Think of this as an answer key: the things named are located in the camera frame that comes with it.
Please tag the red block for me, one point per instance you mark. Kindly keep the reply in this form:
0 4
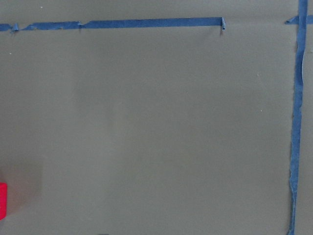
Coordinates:
3 200

